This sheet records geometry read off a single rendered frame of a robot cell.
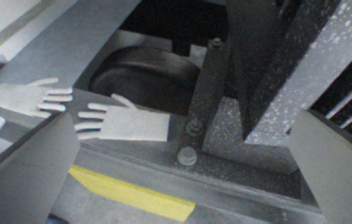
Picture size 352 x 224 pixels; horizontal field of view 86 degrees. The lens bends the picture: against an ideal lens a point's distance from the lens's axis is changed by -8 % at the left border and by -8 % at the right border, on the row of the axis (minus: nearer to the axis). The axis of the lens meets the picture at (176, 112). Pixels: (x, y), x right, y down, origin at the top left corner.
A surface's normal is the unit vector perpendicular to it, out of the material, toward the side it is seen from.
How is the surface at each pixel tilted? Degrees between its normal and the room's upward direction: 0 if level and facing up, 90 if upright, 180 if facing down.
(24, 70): 0
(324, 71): 90
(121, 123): 0
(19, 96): 0
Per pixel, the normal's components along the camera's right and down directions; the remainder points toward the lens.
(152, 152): 0.05, -0.57
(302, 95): -0.09, 0.81
